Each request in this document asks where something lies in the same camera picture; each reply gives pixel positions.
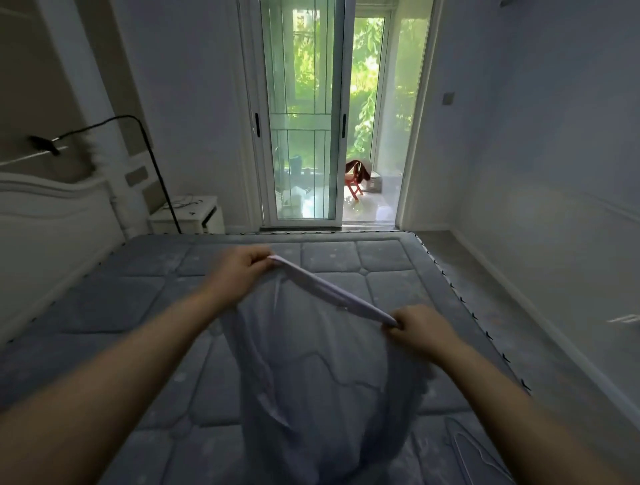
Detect person's right hand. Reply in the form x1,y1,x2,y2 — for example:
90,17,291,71
383,305,463,364

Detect person's left hand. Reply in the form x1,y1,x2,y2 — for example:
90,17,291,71
205,245,276,310

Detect light grey garment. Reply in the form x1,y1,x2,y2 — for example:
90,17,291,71
218,255,437,485

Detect person's right forearm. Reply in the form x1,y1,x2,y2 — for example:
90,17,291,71
433,340,623,485

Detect person's left forearm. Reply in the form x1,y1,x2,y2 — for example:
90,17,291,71
0,286,226,485

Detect white bedside table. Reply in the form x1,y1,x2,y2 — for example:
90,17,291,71
148,195,226,235

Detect grey quilted mattress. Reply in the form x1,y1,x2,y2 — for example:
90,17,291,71
0,231,532,485

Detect red stool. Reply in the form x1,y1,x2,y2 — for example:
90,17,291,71
344,170,365,202

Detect dark cloth on stool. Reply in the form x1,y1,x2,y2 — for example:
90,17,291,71
345,160,371,184

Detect white sliding glass door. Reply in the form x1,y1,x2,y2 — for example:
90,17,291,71
239,0,356,230

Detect white clothes hanger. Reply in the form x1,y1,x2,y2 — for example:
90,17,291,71
444,417,516,485

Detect black floor lamp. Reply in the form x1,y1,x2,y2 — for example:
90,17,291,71
28,115,183,235

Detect white headboard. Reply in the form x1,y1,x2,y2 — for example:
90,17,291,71
0,172,126,345

